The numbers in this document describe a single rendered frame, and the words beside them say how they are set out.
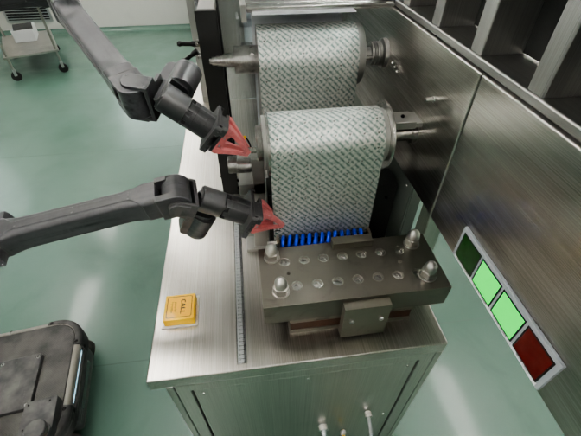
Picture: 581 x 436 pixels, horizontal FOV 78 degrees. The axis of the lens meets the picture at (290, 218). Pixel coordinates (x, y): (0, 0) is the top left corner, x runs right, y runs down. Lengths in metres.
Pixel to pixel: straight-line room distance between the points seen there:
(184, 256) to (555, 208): 0.84
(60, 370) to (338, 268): 1.29
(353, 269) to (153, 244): 1.76
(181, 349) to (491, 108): 0.75
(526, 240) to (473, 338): 1.53
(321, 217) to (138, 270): 1.60
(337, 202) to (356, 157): 0.12
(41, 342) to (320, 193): 1.44
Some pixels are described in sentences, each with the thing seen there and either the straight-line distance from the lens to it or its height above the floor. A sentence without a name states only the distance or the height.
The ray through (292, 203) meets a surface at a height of 1.13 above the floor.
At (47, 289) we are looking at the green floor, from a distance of 2.44.
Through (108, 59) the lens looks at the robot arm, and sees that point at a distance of 0.85.
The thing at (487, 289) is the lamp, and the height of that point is 1.18.
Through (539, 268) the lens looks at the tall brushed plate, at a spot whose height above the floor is 1.28.
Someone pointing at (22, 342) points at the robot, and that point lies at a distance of 1.96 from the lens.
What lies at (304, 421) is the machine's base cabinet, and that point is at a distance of 1.20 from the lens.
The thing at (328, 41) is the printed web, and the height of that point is 1.39.
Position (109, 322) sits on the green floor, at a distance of 2.14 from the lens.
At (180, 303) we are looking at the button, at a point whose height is 0.92.
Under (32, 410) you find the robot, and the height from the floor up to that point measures 0.28.
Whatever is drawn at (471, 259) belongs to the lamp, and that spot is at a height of 1.19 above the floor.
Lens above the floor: 1.66
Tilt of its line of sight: 43 degrees down
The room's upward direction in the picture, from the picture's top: straight up
